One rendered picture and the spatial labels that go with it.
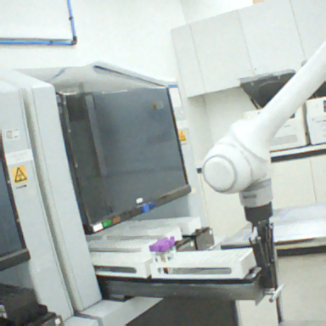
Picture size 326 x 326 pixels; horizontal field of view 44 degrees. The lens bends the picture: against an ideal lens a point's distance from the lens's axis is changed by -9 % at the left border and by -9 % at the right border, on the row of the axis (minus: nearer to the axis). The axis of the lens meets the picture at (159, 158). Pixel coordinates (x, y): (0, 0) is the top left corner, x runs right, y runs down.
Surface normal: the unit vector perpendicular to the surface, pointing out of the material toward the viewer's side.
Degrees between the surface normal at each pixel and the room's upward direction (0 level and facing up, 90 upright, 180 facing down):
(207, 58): 90
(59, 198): 90
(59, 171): 90
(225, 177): 94
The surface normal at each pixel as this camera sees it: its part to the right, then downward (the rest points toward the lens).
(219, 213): -0.56, 0.16
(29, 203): 0.80, -0.14
